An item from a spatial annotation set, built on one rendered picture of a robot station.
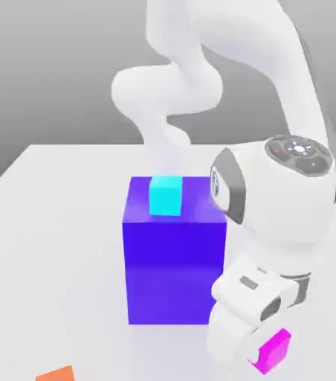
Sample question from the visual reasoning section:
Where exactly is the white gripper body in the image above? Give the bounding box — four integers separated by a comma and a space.
207, 301, 280, 373

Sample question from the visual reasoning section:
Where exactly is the large blue box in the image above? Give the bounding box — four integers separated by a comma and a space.
122, 176, 227, 326

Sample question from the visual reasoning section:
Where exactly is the small magenta cube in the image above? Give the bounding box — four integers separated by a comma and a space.
246, 327, 293, 376

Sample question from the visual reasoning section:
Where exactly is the small cyan cube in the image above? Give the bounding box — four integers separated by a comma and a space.
149, 175, 184, 217

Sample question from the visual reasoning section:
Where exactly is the small orange cube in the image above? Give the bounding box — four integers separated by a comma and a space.
35, 365, 76, 381

